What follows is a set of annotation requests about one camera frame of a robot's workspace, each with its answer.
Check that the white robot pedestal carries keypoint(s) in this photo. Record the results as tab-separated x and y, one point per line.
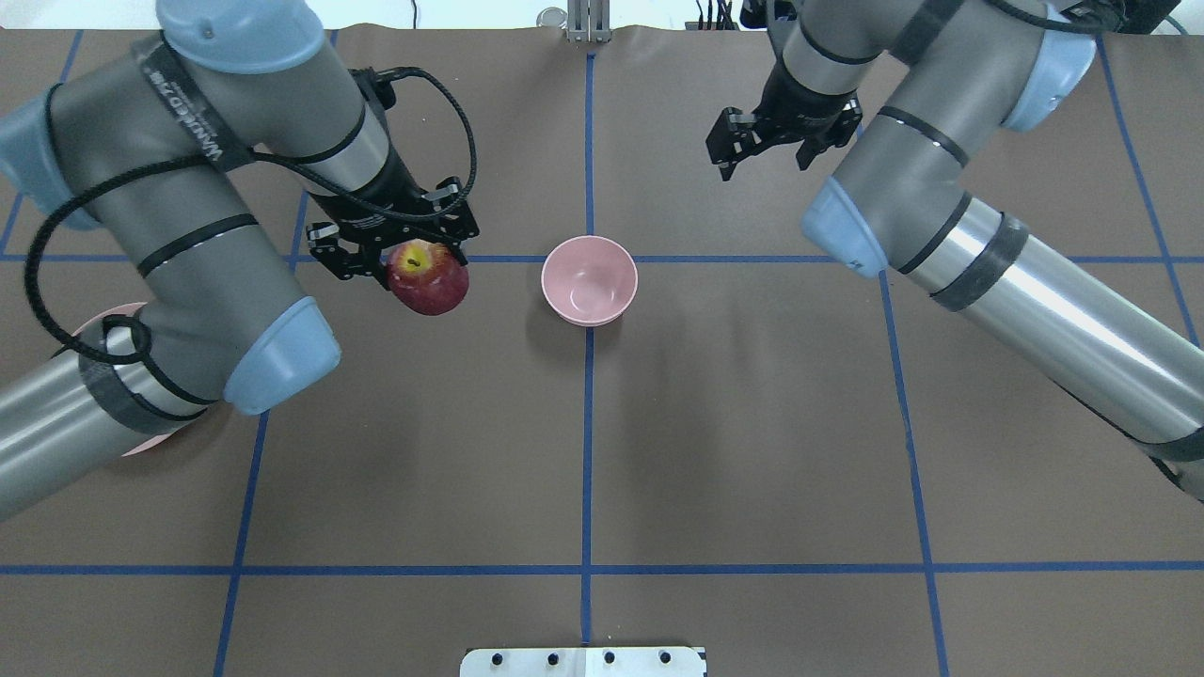
586	661

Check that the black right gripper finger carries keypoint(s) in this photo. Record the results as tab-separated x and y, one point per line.
726	155
810	148

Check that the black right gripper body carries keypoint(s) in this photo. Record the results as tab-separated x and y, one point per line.
798	103

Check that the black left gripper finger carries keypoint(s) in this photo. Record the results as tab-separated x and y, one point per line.
456	242
372	261

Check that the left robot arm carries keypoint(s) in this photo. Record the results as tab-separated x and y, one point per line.
144	147

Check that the red apple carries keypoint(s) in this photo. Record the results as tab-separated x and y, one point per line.
427	277

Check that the pink bowl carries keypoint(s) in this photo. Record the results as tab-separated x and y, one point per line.
589	280

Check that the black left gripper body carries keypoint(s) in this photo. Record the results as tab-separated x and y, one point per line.
373	205

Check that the far orange black hub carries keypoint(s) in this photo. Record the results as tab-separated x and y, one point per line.
716	16

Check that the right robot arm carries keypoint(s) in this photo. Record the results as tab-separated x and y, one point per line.
920	93

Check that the aluminium frame post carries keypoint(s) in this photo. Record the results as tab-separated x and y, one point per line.
588	21

